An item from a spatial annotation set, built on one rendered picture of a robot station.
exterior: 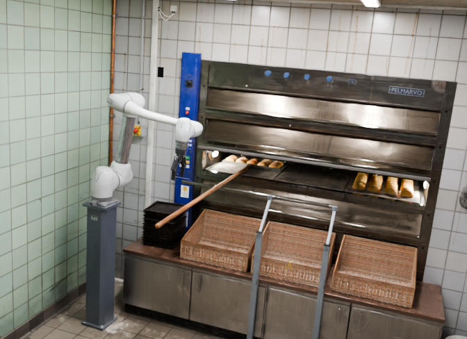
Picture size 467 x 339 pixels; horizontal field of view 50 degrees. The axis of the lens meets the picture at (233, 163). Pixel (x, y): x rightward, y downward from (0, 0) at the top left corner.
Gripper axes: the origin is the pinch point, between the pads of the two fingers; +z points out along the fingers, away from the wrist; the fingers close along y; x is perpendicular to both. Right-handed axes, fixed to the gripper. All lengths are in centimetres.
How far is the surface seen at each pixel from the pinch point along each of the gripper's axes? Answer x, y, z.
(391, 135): 133, -78, -46
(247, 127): 21, -78, -31
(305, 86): 63, -77, -71
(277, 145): 49, -75, -22
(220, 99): -4, -75, -50
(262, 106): 32, -75, -50
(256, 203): 39, -76, 30
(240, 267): 47, -28, 66
